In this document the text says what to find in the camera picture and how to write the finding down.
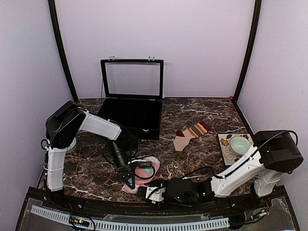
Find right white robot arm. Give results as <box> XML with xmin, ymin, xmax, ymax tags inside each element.
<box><xmin>137</xmin><ymin>130</ymin><xmax>304</xmax><ymax>209</ymax></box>

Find white slotted cable duct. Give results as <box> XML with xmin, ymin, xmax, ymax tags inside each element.
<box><xmin>30</xmin><ymin>205</ymin><xmax>230</xmax><ymax>231</ymax></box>

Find left green circuit board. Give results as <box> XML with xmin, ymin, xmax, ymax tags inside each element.
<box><xmin>68</xmin><ymin>216</ymin><xmax>90</xmax><ymax>228</ymax></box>

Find pale green ceramic bowl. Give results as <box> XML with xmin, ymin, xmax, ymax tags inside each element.
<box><xmin>66</xmin><ymin>137</ymin><xmax>77</xmax><ymax>154</ymax></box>

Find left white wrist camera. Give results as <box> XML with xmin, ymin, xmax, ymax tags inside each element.
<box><xmin>130</xmin><ymin>159</ymin><xmax>153</xmax><ymax>168</ymax></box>

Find black frame post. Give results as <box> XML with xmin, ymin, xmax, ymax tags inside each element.
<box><xmin>233</xmin><ymin>0</ymin><xmax>262</xmax><ymax>104</ymax></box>
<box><xmin>48</xmin><ymin>0</ymin><xmax>79</xmax><ymax>103</ymax></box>

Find floral square coaster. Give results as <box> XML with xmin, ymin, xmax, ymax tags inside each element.
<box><xmin>218</xmin><ymin>133</ymin><xmax>253</xmax><ymax>166</ymax></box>

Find black display case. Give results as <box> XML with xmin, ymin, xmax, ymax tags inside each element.
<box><xmin>98</xmin><ymin>56</ymin><xmax>164</xmax><ymax>140</ymax></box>

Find pink patterned sock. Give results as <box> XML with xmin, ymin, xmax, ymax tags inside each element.
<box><xmin>121</xmin><ymin>156</ymin><xmax>160</xmax><ymax>194</ymax></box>

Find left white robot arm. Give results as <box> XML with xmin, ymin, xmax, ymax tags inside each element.
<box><xmin>41</xmin><ymin>101</ymin><xmax>138</xmax><ymax>210</ymax></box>

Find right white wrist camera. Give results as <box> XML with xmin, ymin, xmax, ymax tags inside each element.
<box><xmin>145</xmin><ymin>186</ymin><xmax>166</xmax><ymax>202</ymax></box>

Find black front rail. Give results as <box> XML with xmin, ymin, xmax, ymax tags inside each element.
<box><xmin>25</xmin><ymin>186</ymin><xmax>288</xmax><ymax>218</ymax></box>

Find right circuit board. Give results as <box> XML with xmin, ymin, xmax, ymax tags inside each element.
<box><xmin>250</xmin><ymin>209</ymin><xmax>269</xmax><ymax>220</ymax></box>

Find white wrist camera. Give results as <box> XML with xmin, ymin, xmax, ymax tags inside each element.
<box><xmin>145</xmin><ymin>186</ymin><xmax>166</xmax><ymax>202</ymax></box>
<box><xmin>130</xmin><ymin>159</ymin><xmax>153</xmax><ymax>168</ymax></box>

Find right black frame post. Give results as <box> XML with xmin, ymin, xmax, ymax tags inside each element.
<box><xmin>233</xmin><ymin>0</ymin><xmax>262</xmax><ymax>104</ymax></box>

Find left black frame post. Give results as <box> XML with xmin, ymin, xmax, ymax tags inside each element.
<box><xmin>48</xmin><ymin>0</ymin><xmax>79</xmax><ymax>103</ymax></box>

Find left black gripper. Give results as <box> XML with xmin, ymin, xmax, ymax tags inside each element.
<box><xmin>109</xmin><ymin>141</ymin><xmax>135</xmax><ymax>190</ymax></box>

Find striped beige sock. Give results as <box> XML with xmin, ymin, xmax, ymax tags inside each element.
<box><xmin>173</xmin><ymin>121</ymin><xmax>212</xmax><ymax>157</ymax></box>

